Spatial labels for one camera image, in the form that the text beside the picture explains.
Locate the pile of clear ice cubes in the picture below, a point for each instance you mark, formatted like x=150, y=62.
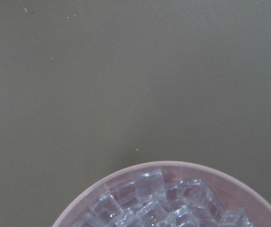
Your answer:
x=147, y=200

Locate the pink bowl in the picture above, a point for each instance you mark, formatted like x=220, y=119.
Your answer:
x=231, y=192

